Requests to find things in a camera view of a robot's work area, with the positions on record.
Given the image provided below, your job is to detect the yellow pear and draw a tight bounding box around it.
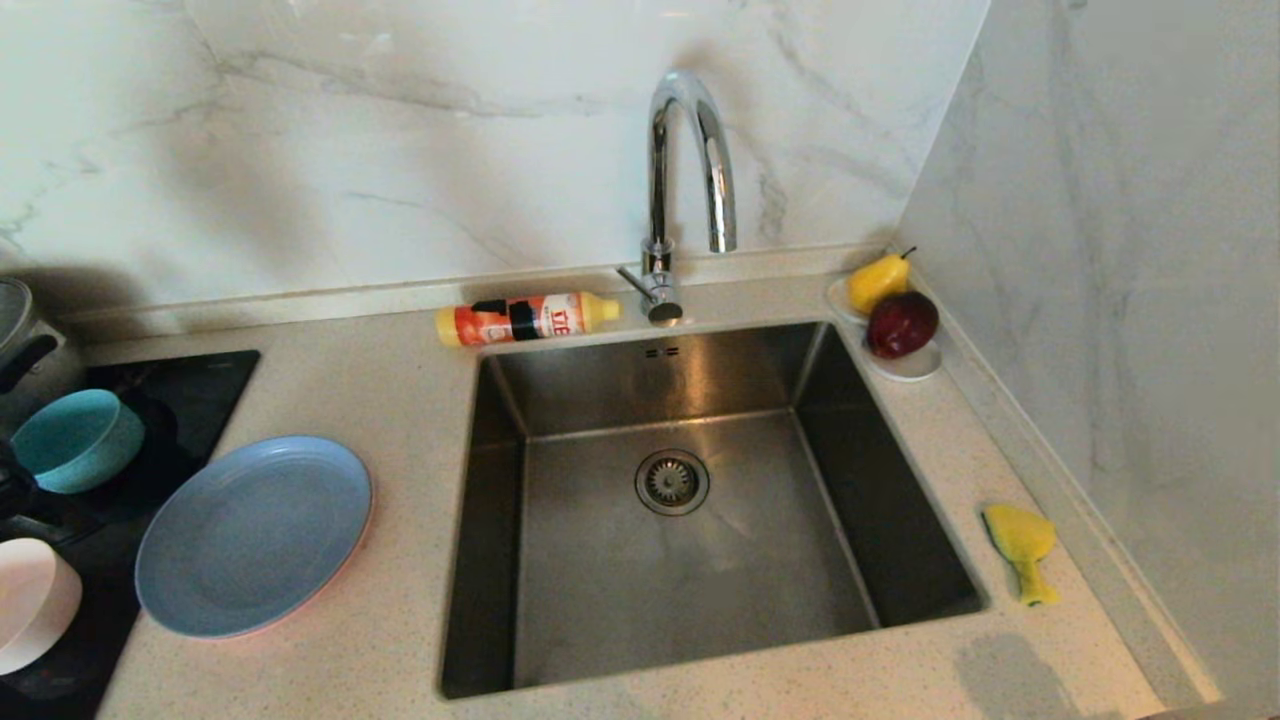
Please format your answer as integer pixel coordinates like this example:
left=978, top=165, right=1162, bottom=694
left=848, top=246, right=918, bottom=316

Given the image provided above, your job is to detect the dark red apple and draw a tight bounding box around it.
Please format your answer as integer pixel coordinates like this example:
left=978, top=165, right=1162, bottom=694
left=865, top=290, right=941, bottom=360

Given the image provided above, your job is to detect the small white fruit dish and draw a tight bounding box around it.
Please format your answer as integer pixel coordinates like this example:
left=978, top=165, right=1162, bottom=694
left=826, top=275, right=944, bottom=383

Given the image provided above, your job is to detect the pale pink bowl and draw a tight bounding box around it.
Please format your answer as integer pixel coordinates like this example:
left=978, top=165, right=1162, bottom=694
left=0, top=538, right=83, bottom=677

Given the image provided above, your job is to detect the chrome gooseneck faucet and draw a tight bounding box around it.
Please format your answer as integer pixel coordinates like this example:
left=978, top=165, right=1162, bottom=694
left=616, top=69, right=739, bottom=326

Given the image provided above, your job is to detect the black glass cooktop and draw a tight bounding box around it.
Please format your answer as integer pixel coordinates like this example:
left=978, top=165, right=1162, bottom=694
left=0, top=349, right=262, bottom=720

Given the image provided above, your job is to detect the stainless steel pot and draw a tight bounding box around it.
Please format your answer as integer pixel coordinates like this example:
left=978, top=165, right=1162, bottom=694
left=0, top=277, right=86, bottom=421

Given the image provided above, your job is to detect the black frying pan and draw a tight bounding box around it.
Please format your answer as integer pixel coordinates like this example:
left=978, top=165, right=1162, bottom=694
left=0, top=395, right=206, bottom=546

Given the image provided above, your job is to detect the pink plate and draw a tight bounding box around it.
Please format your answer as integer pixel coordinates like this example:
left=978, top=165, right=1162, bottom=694
left=225, top=500, right=376, bottom=641

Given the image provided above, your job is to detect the stainless steel sink basin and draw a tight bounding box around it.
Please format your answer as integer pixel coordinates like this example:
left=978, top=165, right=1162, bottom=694
left=438, top=320, right=991, bottom=701

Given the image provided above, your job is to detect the yellow green sponge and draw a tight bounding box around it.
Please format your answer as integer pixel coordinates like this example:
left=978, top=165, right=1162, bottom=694
left=982, top=503, right=1059, bottom=608

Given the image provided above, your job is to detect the teal bowl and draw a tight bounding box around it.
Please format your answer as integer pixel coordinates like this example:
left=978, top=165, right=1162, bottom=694
left=10, top=388, right=147, bottom=495

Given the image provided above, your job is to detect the blue grey plate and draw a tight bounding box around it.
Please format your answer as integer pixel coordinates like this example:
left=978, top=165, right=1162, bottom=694
left=134, top=435, right=374, bottom=640

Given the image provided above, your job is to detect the round metal drain strainer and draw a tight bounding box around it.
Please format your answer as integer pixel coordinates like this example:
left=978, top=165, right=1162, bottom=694
left=635, top=448, right=711, bottom=517

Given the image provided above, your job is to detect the orange dish soap bottle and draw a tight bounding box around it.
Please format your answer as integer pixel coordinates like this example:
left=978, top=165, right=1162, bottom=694
left=436, top=291, right=623, bottom=348

